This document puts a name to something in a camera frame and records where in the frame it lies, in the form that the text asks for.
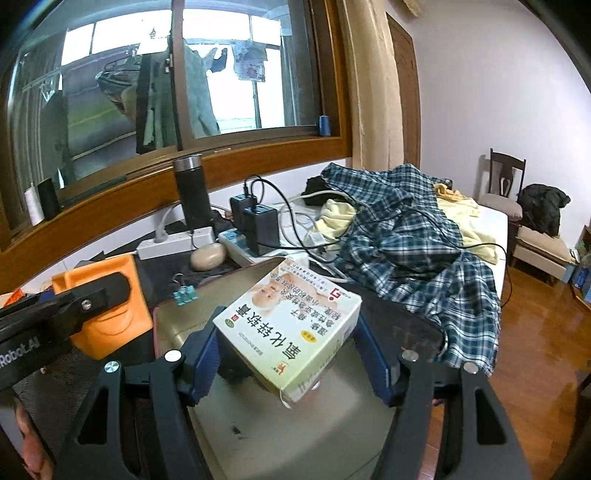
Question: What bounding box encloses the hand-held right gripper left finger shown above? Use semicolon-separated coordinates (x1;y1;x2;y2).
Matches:
51;318;221;480

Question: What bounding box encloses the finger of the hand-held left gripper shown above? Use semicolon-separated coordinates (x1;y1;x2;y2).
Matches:
54;272;131;326

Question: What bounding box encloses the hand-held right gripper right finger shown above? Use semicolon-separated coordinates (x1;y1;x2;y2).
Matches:
353;314;536;480

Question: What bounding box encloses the orange plastic box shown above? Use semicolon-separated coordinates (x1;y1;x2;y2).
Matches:
52;254;154;361

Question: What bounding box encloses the grey metal tin container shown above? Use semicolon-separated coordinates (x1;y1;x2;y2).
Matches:
154;257;446;480

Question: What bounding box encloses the white green medicine box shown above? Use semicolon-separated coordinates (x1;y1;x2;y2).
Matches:
212;258;363;409

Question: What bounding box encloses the person's left hand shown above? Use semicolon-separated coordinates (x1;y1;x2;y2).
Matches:
14;396;54;472

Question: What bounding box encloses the teal binder clip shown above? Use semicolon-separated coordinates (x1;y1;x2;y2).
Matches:
172;273;199;305

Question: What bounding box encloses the beige pebble-shaped case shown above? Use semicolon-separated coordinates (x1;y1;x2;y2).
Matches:
191;243;228;272

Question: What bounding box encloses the black thread spool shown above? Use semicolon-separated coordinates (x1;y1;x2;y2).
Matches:
38;178;62;220

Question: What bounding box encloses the white thread spool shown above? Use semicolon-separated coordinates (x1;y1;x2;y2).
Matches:
24;184;45;226

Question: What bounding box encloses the white power strip with chargers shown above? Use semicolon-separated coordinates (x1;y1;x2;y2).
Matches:
218;228;308;267

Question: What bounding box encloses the blue plaid shirt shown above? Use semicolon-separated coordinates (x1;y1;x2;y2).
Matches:
320;162;502;378

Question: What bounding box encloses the black steel-top thermos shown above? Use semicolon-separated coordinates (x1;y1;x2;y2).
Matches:
173;155;214;232

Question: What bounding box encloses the large black charger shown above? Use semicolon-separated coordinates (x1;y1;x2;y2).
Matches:
243;206;281;256

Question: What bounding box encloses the pale yellow blanket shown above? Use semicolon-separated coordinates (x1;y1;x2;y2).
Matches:
315;184;509;265

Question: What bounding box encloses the small black charger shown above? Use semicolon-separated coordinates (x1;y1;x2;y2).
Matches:
229;194;259;232

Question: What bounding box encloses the white mattress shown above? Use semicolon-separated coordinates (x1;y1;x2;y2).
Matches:
478;203;509;278

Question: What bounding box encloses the black cloth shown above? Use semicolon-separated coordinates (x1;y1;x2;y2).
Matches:
302;176;334;197

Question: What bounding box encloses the cushioned wooden chair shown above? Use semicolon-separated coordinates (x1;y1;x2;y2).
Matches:
507;220;576;284

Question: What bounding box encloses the dark wooden chair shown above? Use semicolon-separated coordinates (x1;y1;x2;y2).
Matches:
479;148;527;223

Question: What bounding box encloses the black bag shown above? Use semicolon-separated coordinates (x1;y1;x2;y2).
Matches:
516;183;572;238

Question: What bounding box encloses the beige curtain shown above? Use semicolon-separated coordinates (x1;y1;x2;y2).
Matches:
341;0;408;172

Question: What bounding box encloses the wooden door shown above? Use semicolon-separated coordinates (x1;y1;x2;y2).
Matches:
385;13;422;168

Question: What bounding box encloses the wooden window frame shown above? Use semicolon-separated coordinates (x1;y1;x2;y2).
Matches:
0;0;355;267

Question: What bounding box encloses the white cable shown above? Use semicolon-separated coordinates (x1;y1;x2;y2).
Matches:
276;191;352;283

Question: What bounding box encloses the black cable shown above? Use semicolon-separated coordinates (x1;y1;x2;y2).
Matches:
244;174;468;254

